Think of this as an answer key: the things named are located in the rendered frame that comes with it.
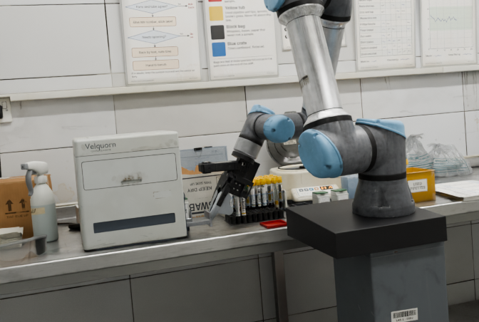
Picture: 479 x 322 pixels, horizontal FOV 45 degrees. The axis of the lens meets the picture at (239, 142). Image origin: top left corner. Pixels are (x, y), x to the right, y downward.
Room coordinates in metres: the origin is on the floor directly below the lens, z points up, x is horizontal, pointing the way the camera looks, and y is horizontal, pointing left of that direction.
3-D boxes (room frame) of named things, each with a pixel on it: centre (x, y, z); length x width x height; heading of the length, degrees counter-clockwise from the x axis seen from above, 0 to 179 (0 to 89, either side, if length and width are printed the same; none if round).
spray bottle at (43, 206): (1.69, 0.60, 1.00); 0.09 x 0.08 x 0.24; 17
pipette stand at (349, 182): (1.88, -0.38, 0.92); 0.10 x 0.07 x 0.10; 114
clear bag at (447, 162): (2.45, -0.87, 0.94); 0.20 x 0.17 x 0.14; 88
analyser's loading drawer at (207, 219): (1.62, 0.20, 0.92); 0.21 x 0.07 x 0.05; 107
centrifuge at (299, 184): (2.10, -0.24, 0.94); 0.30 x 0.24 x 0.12; 8
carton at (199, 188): (2.05, 0.13, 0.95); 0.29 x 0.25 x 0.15; 17
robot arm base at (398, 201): (1.41, -0.34, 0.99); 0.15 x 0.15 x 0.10
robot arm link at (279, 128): (1.61, -0.12, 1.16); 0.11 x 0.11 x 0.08; 26
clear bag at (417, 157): (2.40, -0.69, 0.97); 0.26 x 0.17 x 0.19; 123
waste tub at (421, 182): (1.90, -0.55, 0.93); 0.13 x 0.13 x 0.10; 15
